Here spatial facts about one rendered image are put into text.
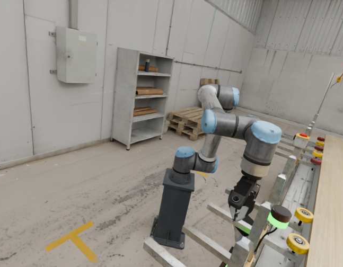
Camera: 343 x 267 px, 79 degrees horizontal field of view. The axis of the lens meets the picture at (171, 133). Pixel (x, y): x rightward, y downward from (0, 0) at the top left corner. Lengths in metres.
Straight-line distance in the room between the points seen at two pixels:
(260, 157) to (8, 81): 2.60
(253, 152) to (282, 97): 7.98
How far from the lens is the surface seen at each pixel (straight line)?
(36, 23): 2.89
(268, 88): 8.74
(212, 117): 0.77
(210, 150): 1.56
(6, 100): 2.87
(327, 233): 1.28
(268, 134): 0.69
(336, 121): 8.65
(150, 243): 0.76
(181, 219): 1.88
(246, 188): 0.75
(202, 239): 0.96
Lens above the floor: 1.53
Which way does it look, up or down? 20 degrees down
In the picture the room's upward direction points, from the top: 10 degrees clockwise
